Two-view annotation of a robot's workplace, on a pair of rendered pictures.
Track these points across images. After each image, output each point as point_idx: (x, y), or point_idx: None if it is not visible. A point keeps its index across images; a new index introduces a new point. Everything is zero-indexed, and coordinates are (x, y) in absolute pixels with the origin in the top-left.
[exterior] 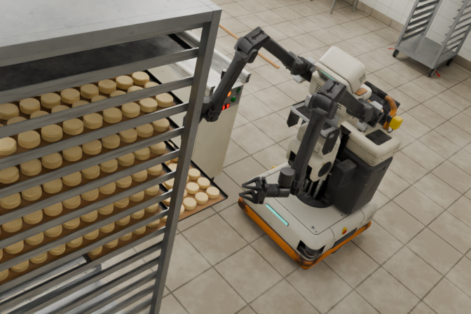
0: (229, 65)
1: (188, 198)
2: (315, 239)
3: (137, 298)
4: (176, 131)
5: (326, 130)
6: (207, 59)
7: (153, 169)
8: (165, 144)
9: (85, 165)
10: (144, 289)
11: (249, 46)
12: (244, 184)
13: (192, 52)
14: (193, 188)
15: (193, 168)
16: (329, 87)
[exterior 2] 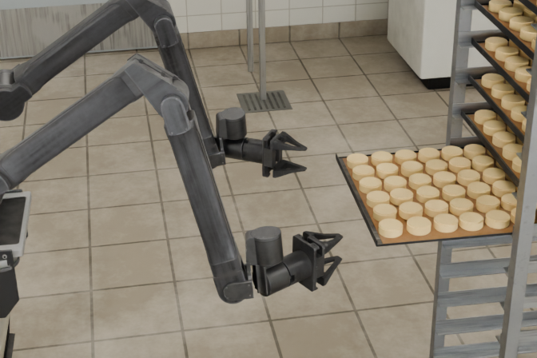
0: (205, 157)
1: (403, 157)
2: None
3: (478, 264)
4: None
5: (17, 196)
6: None
7: (499, 37)
8: (489, 1)
9: None
10: (461, 276)
11: (182, 82)
12: (302, 147)
13: None
14: (389, 165)
15: (367, 185)
16: None
